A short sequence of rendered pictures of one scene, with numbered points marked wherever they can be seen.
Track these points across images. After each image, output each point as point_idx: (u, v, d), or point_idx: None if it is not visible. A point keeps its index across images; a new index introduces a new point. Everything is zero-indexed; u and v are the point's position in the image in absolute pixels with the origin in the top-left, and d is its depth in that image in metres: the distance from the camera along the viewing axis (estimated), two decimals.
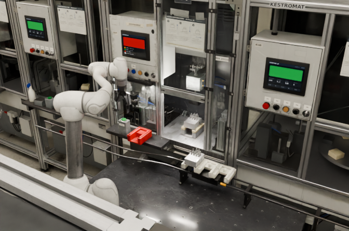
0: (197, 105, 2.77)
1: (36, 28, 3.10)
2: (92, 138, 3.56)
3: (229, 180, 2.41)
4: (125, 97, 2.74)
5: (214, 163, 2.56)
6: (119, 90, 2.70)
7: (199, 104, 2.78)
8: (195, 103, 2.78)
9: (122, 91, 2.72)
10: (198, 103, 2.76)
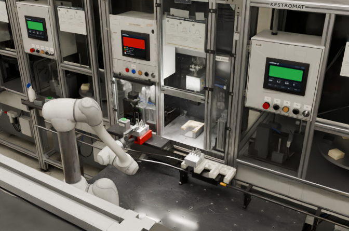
0: (197, 105, 2.77)
1: (36, 28, 3.10)
2: (92, 138, 3.56)
3: (229, 180, 2.41)
4: None
5: (214, 163, 2.56)
6: None
7: (199, 104, 2.78)
8: (195, 103, 2.78)
9: None
10: (198, 103, 2.76)
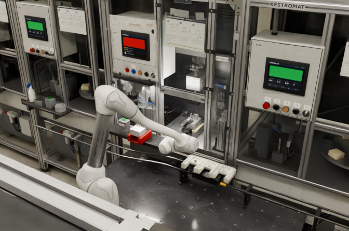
0: (197, 105, 2.77)
1: (36, 28, 3.10)
2: (92, 138, 3.56)
3: (229, 180, 2.41)
4: None
5: (214, 163, 2.56)
6: None
7: (199, 104, 2.78)
8: (195, 103, 2.78)
9: None
10: (198, 103, 2.76)
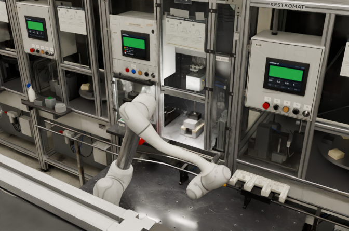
0: (197, 120, 2.83)
1: (36, 28, 3.10)
2: (92, 138, 3.56)
3: (284, 199, 2.24)
4: None
5: (265, 179, 2.39)
6: None
7: (198, 119, 2.84)
8: (194, 118, 2.83)
9: None
10: (197, 118, 2.82)
